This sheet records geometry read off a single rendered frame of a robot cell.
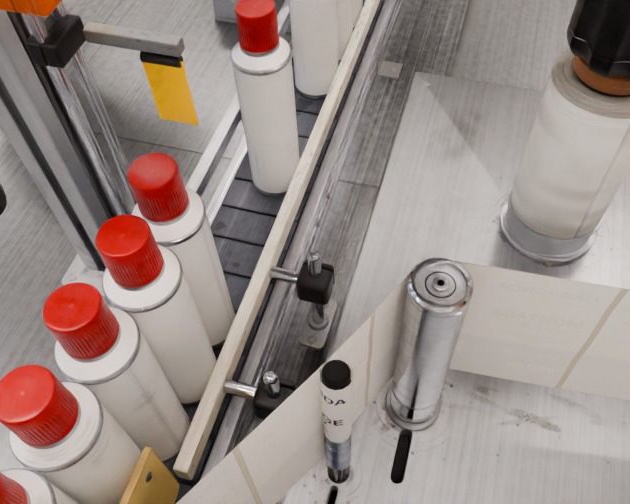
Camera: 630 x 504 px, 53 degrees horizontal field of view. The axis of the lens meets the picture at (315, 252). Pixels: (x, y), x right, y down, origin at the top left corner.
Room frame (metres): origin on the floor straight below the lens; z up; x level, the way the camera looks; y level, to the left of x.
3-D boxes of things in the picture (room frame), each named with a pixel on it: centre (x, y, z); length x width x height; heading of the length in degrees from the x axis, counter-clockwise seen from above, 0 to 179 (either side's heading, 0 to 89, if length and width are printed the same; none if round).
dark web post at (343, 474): (0.14, -0.01, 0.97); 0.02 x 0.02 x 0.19
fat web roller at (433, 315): (0.19, -0.07, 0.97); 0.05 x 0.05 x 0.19
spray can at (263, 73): (0.45, 0.04, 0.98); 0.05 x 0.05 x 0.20
